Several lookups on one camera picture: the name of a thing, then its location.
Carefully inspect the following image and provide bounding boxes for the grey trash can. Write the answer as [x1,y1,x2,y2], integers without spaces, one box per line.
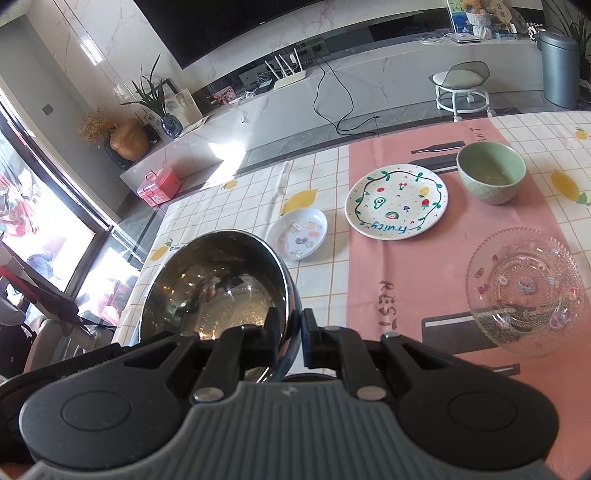
[537,28,580,110]

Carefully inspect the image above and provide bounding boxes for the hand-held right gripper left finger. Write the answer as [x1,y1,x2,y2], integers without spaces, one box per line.
[113,307,283,402]

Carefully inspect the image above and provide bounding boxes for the white rolling stool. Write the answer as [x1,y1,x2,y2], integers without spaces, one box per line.
[433,61,495,121]

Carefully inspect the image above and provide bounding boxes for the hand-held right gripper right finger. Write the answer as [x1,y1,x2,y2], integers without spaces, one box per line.
[300,308,468,402]

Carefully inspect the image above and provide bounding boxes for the black cable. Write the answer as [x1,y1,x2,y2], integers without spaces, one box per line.
[314,48,382,136]

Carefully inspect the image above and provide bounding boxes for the pink placemat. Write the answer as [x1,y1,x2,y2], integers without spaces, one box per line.
[345,115,591,467]

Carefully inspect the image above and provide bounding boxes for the stainless steel bowl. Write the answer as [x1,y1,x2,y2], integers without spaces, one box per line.
[137,229,304,384]

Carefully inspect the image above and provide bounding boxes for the clear glass plate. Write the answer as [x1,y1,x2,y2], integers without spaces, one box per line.
[465,229,583,358]

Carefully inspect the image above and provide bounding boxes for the glass sliding door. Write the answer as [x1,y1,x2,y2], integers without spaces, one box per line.
[0,88,144,324]

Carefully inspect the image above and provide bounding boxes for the pink storage box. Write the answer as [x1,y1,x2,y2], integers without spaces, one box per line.
[137,167,182,207]

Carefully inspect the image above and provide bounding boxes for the white paper sheet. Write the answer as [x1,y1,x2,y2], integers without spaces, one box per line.
[178,116,209,137]

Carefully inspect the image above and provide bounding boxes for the teddy bear bouquet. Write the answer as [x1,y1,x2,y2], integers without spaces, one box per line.
[462,0,495,38]

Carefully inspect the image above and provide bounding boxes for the white router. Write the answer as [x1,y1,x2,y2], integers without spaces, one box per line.
[265,51,308,90]

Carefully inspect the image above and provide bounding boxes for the white fruit pattern plate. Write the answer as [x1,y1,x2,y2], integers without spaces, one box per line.
[345,164,450,241]

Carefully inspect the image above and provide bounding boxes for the black television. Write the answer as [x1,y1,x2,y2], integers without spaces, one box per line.
[133,0,451,70]

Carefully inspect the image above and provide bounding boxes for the small white sticker plate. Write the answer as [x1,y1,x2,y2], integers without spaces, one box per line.
[266,208,328,262]

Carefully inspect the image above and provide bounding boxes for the black set-top box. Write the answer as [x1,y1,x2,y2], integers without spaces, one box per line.
[240,69,273,90]

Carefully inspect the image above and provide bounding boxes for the green ceramic bowl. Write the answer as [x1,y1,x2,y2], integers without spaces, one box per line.
[456,141,527,206]

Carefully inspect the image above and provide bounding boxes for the brown round vase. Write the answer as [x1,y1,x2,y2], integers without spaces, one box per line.
[109,118,151,161]

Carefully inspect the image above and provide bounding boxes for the framed drawing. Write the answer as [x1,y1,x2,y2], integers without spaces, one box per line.
[164,88,202,127]

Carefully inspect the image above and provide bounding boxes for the dried yellow flowers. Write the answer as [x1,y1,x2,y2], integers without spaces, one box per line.
[78,107,114,146]

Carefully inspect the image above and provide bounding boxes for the blue picture board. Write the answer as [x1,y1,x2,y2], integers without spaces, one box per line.
[447,0,476,35]

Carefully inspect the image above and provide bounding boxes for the potted plant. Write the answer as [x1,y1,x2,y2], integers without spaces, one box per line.
[545,0,591,49]

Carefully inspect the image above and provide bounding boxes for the round hand fan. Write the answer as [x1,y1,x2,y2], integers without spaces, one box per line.
[489,0,518,24]

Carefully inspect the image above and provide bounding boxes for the marble tv cabinet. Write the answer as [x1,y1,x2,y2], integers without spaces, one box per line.
[120,23,555,185]

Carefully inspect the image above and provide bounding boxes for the green leafy plant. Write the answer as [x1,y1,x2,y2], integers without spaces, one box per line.
[121,54,174,118]

